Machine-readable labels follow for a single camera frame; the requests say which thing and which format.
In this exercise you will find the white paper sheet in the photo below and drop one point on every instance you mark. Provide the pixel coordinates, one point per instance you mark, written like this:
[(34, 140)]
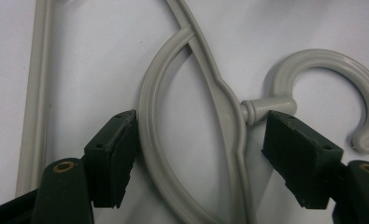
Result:
[(95, 62)]

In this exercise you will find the grey plastic clothes hanger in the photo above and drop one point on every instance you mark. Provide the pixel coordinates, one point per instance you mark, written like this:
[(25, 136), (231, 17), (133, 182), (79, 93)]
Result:
[(148, 102)]

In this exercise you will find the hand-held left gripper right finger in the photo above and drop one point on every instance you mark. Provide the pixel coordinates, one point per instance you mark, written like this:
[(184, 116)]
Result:
[(303, 158)]

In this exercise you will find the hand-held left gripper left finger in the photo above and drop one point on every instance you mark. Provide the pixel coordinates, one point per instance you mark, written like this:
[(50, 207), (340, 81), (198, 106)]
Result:
[(110, 155)]

